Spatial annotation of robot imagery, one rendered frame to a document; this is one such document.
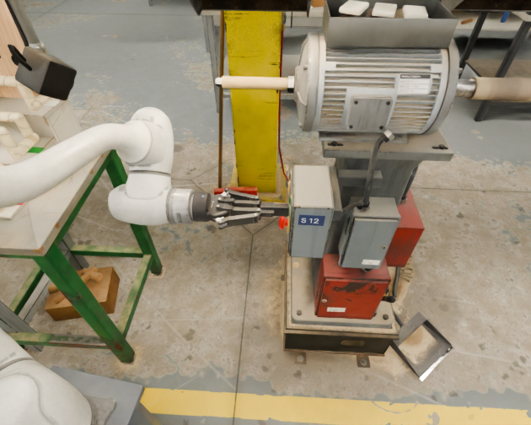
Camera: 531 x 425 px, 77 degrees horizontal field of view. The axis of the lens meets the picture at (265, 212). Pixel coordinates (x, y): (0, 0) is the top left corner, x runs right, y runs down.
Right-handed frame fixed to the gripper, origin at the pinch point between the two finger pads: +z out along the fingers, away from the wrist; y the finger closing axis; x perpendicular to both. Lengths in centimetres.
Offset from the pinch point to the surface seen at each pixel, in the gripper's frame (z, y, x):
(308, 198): 7.9, 0.7, 5.0
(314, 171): 10.0, -9.5, 5.0
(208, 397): -27, 16, -107
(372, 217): 29.7, -12.4, -14.7
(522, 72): 227, -267, -76
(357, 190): 26.1, -21.4, -11.9
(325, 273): 20, -12, -45
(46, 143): -78, -32, -5
